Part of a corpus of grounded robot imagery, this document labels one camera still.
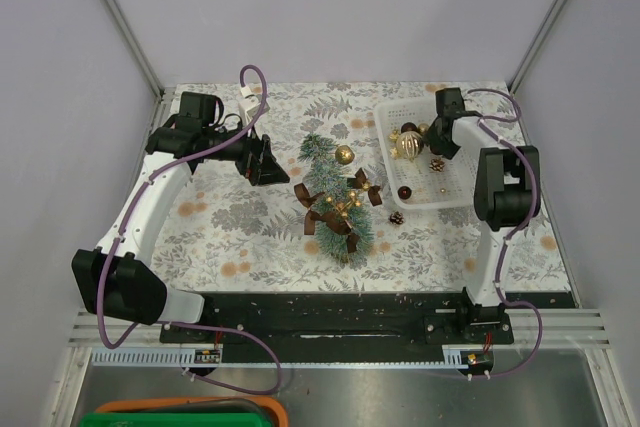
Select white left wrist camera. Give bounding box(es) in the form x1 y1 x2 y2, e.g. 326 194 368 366
238 86 262 124

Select dark brown bauble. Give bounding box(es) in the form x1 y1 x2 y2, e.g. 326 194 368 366
401 122 418 133

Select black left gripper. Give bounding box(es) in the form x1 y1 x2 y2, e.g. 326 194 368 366
203 113 290 185

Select brown ribbon ornaments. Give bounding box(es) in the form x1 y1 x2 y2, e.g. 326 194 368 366
294 168 382 256

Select large gold striped bauble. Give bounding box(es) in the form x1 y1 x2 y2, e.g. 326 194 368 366
395 131 424 161

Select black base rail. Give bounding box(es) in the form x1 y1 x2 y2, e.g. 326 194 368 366
160 293 514 364

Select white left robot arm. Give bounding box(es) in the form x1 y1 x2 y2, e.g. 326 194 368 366
71 88 290 342

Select frosted pine cone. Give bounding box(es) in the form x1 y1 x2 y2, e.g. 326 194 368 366
429 158 446 172
389 211 405 225

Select orange plastic bin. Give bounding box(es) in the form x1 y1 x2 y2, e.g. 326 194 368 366
95 396 291 427

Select gold glitter bauble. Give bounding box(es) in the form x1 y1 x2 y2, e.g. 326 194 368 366
334 145 355 166

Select green plastic bin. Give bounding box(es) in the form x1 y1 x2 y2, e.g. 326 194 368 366
79 413 272 427

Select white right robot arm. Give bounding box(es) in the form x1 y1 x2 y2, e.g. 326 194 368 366
424 88 541 308

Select small gold bauble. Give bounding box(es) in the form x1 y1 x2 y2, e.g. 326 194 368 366
418 123 429 136

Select floral patterned table mat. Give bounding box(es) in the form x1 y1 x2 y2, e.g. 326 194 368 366
144 79 574 294

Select small green christmas tree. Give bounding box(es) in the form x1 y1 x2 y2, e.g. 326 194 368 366
298 133 373 265

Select white plastic basket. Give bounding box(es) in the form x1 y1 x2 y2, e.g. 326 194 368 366
374 97 477 211

